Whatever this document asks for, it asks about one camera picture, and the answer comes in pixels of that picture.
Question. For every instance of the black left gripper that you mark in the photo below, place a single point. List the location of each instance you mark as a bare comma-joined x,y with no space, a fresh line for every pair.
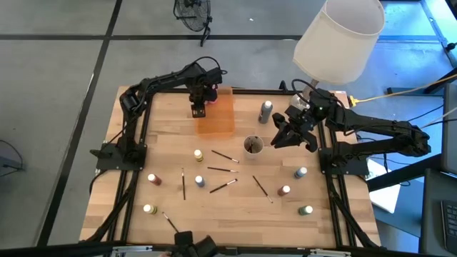
205,84

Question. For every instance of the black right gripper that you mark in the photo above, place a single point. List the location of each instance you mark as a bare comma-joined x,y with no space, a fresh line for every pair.
312,112

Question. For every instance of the pink large paint bottle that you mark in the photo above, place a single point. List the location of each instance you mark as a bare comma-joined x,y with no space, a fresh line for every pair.
214,98

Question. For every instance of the dark grey large paint bottle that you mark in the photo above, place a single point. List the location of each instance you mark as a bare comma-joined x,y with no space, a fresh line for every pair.
265,113

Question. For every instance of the orange translucent plastic bin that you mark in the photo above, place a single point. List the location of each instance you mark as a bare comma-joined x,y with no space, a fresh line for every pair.
221,121

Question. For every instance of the lemon yellow small paint bottle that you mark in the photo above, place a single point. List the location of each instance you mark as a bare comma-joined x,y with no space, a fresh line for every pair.
198,155

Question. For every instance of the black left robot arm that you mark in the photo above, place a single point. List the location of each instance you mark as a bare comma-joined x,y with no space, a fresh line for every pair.
157,82

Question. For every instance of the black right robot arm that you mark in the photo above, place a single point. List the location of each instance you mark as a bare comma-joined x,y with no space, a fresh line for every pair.
385,128

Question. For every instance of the blue small paint bottle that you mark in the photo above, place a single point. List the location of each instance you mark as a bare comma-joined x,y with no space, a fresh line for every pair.
300,172
200,181

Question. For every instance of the magenta small paint bottle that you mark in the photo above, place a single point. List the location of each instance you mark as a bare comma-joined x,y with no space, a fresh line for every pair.
283,190

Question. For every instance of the green small paint bottle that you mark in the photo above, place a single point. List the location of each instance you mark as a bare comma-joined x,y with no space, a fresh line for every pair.
305,210

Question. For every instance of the red small paint bottle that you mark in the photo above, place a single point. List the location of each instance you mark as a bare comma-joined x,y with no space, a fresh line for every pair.
154,179

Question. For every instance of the pale yellow small paint bottle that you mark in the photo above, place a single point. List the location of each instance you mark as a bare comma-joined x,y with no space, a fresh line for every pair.
150,209

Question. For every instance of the white paper cup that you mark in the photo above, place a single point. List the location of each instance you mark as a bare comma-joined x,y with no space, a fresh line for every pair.
254,155

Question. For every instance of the black table edge clamp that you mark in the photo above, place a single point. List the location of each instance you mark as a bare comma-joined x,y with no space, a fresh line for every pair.
282,85

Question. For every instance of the black floor fan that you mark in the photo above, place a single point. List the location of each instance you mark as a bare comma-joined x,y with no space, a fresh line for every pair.
193,14

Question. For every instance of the silver table lamp white shade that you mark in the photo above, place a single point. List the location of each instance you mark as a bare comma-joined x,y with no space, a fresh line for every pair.
335,46

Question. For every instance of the white flat box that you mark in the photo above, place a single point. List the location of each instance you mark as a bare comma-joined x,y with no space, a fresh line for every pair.
385,196

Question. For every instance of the black diagonal beam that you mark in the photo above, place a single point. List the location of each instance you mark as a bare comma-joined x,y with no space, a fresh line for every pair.
403,172

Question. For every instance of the black handheld device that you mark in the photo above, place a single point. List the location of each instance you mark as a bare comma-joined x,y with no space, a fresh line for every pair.
193,246

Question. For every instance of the dark grey side panel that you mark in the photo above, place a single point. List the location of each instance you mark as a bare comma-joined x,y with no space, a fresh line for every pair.
450,142

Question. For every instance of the black side desk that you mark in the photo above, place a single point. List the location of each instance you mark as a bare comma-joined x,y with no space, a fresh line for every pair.
432,214

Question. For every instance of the black keyboard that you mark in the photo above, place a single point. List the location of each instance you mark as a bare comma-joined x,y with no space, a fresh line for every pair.
450,225

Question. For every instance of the grey floor object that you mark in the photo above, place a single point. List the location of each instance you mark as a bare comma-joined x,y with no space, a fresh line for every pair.
7,162

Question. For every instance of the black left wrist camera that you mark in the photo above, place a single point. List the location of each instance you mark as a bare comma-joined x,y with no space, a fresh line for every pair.
198,110

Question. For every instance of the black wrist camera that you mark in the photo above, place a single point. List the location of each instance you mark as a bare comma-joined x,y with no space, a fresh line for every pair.
198,110
311,142

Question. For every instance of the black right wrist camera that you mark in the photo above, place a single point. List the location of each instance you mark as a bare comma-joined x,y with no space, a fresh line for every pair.
311,142

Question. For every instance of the black aluminium table frame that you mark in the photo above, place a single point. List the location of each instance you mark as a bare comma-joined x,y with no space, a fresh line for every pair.
250,91

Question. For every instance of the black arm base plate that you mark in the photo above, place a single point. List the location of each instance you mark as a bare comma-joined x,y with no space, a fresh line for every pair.
358,170
105,162

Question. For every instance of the silver frame bracket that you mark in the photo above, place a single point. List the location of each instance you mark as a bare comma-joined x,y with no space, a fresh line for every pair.
330,253
132,249

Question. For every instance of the black table-level camera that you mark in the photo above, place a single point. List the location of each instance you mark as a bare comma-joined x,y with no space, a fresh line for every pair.
230,251

